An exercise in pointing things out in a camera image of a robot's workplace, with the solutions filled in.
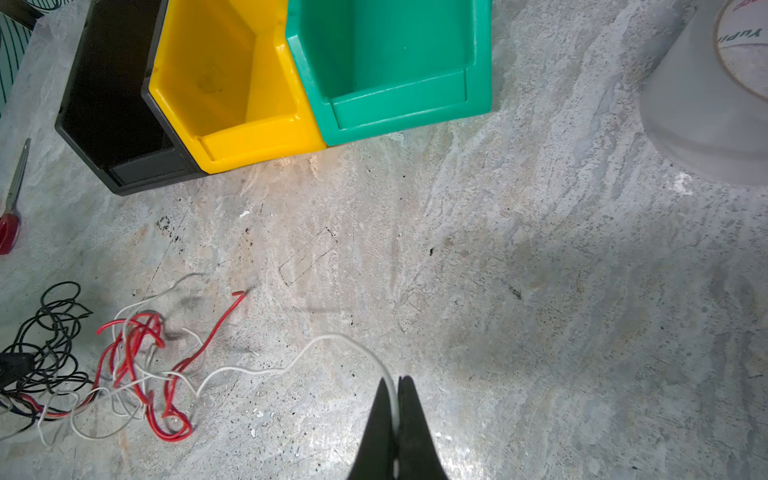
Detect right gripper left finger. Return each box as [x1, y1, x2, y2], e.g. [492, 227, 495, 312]
[347, 379, 396, 480]

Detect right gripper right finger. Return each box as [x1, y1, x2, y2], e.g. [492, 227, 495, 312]
[396, 376, 447, 480]

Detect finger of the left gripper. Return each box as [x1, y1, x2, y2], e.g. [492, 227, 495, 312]
[0, 353, 35, 387]

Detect black cable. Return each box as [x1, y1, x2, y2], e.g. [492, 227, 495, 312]
[0, 281, 96, 442]

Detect red cable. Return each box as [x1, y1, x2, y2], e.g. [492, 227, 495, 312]
[23, 289, 249, 444]

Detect white cable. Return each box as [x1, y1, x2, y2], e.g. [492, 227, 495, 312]
[0, 272, 401, 448]

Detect black storage bin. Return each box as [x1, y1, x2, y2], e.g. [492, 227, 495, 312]
[55, 1, 205, 196]

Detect yellow storage bin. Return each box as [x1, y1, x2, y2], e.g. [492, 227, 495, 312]
[142, 0, 326, 174]

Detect green storage bin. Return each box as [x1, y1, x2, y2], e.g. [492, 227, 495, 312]
[286, 0, 492, 146]

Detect red handled scissors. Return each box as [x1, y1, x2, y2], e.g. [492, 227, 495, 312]
[0, 138, 31, 255]

